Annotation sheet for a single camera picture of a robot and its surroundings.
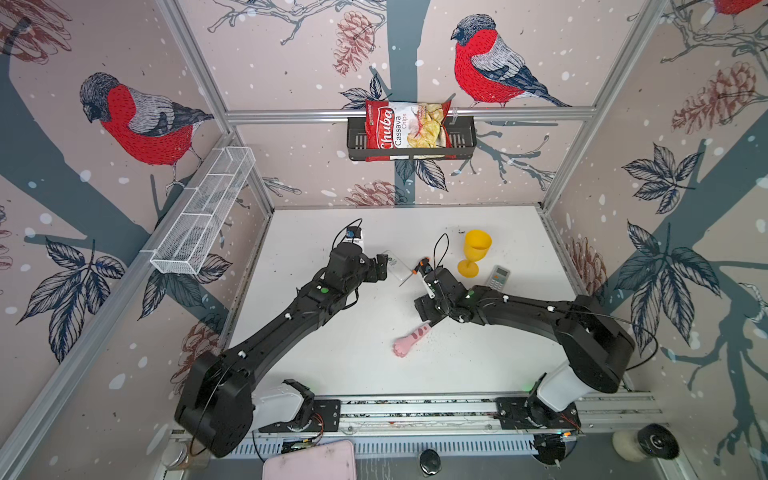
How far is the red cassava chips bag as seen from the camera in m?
0.87

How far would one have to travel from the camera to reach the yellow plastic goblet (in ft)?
3.01

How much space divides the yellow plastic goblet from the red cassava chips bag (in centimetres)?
30
